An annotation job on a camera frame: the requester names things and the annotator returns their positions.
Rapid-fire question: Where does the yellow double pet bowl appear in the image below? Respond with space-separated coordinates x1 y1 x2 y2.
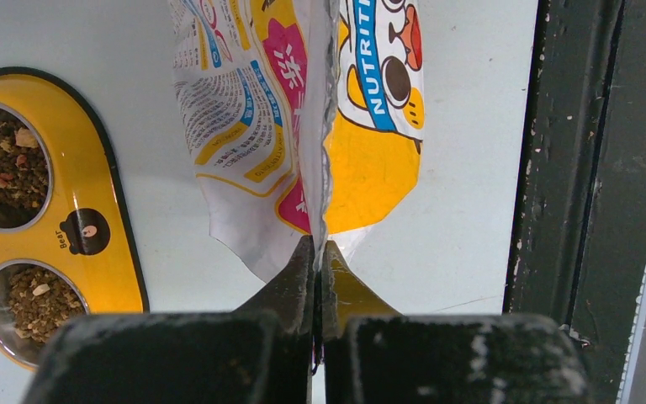
0 66 149 369

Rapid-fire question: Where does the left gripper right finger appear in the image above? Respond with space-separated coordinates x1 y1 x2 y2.
320 242 593 403

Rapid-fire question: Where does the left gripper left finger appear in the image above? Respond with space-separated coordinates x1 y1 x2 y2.
24 236 315 403

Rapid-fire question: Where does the colourful pet food bag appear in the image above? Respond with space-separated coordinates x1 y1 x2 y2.
169 0 425 282

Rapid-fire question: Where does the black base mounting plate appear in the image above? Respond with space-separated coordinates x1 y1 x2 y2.
503 1 646 403

